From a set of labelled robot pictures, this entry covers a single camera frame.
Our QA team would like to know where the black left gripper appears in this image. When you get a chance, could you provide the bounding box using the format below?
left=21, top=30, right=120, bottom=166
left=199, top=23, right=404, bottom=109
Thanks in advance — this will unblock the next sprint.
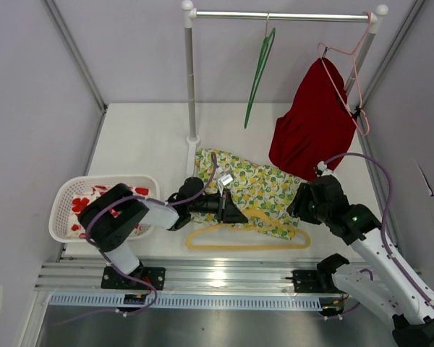
left=189, top=189, right=248, bottom=224

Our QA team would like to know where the lemon print skirt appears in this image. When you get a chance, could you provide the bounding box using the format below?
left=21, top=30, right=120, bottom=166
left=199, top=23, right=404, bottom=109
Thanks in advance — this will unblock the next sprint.
left=195, top=149, right=304, bottom=241

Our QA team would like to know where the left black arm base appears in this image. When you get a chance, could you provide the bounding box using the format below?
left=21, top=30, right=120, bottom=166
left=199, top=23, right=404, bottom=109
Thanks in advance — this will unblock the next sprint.
left=101, top=263, right=166, bottom=291

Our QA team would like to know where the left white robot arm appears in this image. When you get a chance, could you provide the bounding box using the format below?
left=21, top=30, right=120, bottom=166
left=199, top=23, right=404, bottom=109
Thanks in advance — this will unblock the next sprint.
left=77, top=177, right=248, bottom=289

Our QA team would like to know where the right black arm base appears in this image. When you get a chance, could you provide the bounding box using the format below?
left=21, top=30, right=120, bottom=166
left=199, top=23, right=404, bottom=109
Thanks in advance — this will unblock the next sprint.
left=286, top=254, right=350, bottom=294

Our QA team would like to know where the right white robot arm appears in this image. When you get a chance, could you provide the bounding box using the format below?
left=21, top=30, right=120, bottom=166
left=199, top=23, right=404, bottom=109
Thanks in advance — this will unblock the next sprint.
left=287, top=175, right=434, bottom=346

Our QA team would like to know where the red skirt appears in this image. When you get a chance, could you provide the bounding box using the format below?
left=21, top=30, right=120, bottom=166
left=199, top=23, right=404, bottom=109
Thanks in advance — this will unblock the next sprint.
left=269, top=58, right=356, bottom=181

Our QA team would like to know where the green clothes hanger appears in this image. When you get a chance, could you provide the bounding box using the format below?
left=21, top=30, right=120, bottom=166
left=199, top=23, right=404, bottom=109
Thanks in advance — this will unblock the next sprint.
left=244, top=13, right=276, bottom=129

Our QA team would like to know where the pink clothes hanger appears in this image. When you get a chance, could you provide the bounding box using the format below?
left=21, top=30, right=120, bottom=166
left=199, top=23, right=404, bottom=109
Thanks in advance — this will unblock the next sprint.
left=317, top=12, right=373, bottom=137

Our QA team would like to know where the white perforated plastic basket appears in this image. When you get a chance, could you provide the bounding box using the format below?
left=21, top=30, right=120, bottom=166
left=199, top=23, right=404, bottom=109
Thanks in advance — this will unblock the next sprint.
left=48, top=175, right=160, bottom=244

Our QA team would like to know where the white metal clothes rack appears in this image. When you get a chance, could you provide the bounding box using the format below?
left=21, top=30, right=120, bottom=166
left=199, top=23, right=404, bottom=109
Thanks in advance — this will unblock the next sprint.
left=182, top=1, right=388, bottom=174

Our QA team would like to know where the aluminium mounting rail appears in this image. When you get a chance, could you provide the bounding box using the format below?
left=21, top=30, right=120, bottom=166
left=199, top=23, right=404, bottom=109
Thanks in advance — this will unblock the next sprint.
left=34, top=257, right=427, bottom=290

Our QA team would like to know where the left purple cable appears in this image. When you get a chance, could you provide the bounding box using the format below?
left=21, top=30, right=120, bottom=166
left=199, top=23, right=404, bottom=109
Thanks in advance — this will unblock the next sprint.
left=85, top=151, right=218, bottom=290

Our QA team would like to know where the white slotted cable duct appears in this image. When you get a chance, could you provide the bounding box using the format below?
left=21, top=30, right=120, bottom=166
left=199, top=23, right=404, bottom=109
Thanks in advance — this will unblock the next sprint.
left=48, top=293, right=323, bottom=312

